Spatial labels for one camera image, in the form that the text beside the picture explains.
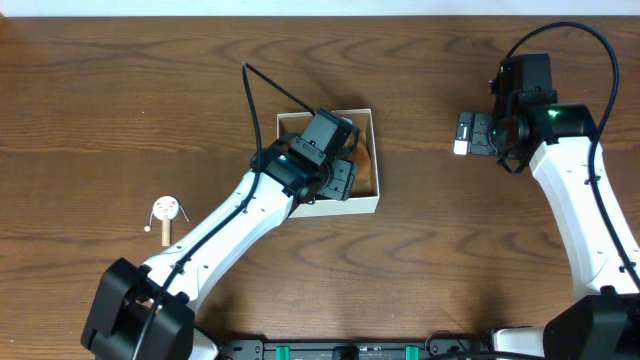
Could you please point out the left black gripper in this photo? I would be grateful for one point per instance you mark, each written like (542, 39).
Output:
(343, 179)

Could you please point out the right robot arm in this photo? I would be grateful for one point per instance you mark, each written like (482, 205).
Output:
(553, 140)

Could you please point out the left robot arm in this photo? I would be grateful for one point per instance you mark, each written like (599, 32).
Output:
(148, 311)

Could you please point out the white cardboard box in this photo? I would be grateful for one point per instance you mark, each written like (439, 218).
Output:
(345, 207)

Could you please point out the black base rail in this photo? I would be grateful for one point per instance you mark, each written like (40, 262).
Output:
(438, 343)

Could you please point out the wooden pellet drum toy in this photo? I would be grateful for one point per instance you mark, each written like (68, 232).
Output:
(165, 209)

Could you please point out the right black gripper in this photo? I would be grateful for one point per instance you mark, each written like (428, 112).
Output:
(480, 143)

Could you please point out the brown plush toy with carrot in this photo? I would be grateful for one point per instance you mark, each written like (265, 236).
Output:
(363, 183)

